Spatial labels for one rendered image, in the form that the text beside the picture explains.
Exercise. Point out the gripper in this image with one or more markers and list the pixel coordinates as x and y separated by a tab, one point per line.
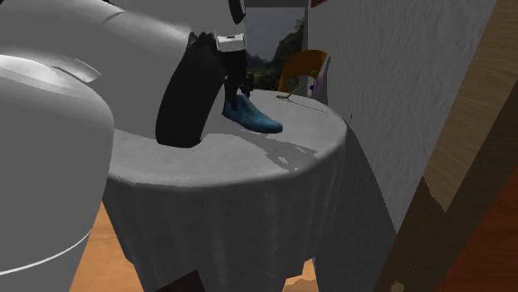
236	62

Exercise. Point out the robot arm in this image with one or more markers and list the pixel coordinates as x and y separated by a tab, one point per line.
60	141

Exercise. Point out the blue shoe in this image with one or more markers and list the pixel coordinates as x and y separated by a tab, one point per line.
253	117

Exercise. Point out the olive green spoon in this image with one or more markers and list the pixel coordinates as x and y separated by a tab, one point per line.
288	95

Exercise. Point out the window with landscape view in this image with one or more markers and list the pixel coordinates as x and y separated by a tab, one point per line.
271	40

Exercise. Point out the orange chair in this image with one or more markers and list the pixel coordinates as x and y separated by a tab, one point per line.
301	60

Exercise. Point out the round table with grey cloth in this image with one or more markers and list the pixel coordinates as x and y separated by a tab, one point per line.
242	202

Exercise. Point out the brown wooden frame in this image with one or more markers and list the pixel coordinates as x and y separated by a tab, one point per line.
457	194

